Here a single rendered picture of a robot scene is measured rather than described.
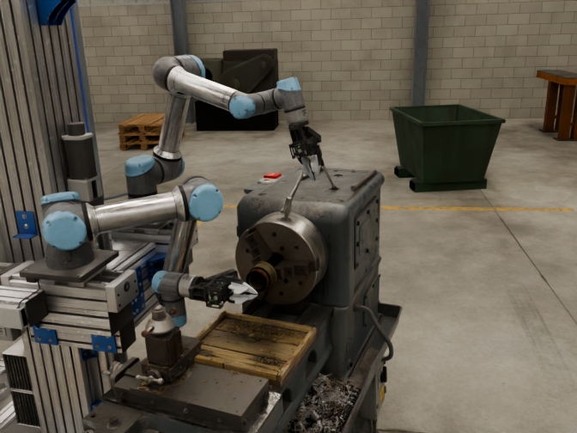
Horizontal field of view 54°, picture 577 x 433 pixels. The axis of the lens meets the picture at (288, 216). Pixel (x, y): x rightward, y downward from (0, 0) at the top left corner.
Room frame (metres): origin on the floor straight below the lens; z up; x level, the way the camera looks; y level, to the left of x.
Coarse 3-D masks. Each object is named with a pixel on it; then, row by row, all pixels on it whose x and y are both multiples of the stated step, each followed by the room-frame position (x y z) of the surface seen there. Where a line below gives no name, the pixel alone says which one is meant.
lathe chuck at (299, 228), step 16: (256, 224) 1.85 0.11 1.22; (272, 224) 1.82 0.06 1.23; (288, 224) 1.81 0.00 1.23; (304, 224) 1.85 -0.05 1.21; (240, 240) 1.87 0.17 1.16; (272, 240) 1.82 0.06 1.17; (288, 240) 1.80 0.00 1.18; (304, 240) 1.78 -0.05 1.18; (240, 256) 1.87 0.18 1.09; (272, 256) 1.91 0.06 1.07; (288, 256) 1.80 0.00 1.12; (304, 256) 1.78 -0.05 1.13; (320, 256) 1.80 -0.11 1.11; (240, 272) 1.87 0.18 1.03; (320, 272) 1.80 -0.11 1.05; (272, 288) 1.82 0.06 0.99; (288, 288) 1.80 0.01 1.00; (304, 288) 1.78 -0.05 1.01; (288, 304) 1.80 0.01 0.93
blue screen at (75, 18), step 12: (72, 12) 6.37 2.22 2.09; (72, 24) 6.43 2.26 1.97; (84, 60) 6.37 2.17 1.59; (84, 72) 6.35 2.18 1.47; (84, 84) 6.34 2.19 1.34; (84, 96) 6.37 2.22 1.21; (84, 108) 6.43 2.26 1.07; (96, 144) 6.37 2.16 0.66; (96, 156) 6.35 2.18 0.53; (96, 168) 6.34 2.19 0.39; (120, 192) 6.57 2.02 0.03
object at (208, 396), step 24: (120, 384) 1.31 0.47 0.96; (144, 384) 1.29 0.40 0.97; (168, 384) 1.29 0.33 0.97; (192, 384) 1.29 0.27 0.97; (216, 384) 1.28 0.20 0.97; (240, 384) 1.28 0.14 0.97; (264, 384) 1.28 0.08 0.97; (168, 408) 1.24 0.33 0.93; (192, 408) 1.20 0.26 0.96; (216, 408) 1.18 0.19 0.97; (240, 408) 1.18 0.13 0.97
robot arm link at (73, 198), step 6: (60, 192) 1.74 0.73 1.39; (66, 192) 1.73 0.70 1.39; (72, 192) 1.72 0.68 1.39; (42, 198) 1.67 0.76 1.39; (48, 198) 1.66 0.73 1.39; (54, 198) 1.65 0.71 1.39; (60, 198) 1.66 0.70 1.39; (66, 198) 1.66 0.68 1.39; (72, 198) 1.68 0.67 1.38; (78, 198) 1.70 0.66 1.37; (42, 204) 1.67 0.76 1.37; (48, 204) 1.65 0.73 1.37; (42, 210) 1.68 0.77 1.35
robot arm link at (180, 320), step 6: (162, 300) 1.68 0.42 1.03; (180, 300) 1.68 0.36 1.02; (168, 306) 1.66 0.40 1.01; (174, 306) 1.66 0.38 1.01; (180, 306) 1.67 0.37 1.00; (180, 312) 1.67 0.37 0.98; (174, 318) 1.66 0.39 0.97; (180, 318) 1.67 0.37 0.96; (186, 318) 1.70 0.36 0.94; (180, 324) 1.67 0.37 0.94
